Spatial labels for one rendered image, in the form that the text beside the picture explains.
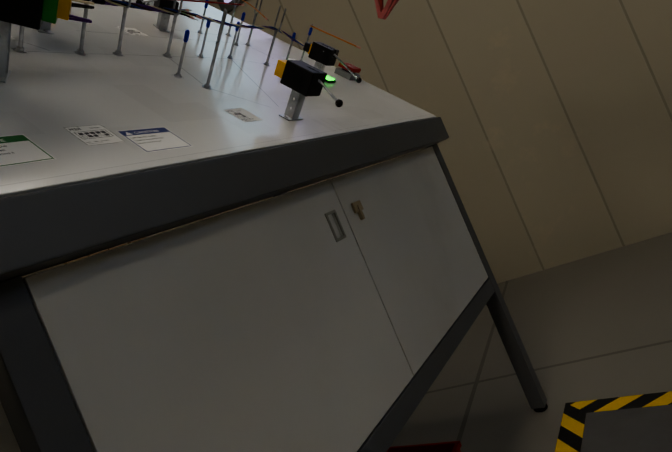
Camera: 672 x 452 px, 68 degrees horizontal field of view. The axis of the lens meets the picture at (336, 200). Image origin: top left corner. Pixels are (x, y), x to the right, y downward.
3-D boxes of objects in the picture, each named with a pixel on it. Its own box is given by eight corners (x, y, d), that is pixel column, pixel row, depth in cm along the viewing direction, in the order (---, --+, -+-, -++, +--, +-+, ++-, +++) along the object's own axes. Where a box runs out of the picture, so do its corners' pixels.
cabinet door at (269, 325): (414, 376, 91) (330, 178, 92) (190, 675, 45) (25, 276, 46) (405, 377, 92) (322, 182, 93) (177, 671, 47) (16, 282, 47)
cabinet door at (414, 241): (491, 276, 137) (434, 144, 138) (418, 375, 91) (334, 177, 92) (482, 278, 138) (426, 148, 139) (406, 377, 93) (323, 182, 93)
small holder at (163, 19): (129, 20, 115) (134, -12, 112) (166, 27, 121) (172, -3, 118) (135, 26, 112) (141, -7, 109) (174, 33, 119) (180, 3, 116)
